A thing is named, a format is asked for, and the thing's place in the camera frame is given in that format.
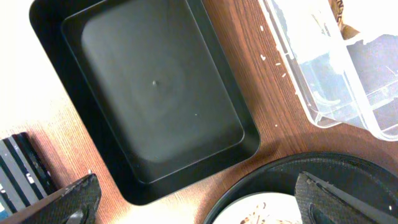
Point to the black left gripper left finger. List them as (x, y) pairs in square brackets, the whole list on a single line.
[(75, 203)]

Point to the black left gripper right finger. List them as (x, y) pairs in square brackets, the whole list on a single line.
[(320, 202)]

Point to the grey plate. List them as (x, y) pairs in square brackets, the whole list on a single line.
[(241, 207)]

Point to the food scraps and rice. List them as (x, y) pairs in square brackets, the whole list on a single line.
[(263, 214)]

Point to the white napkin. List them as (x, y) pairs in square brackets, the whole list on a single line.
[(310, 24)]

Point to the brown snack wrapper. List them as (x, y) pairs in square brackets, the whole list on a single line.
[(337, 8)]

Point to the striped black white object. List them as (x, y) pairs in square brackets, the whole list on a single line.
[(24, 178)]

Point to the round black tray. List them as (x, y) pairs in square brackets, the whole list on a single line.
[(360, 178)]

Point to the clear plastic bin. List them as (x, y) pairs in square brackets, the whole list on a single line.
[(353, 84)]

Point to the black rectangular tray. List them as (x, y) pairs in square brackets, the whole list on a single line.
[(153, 87)]

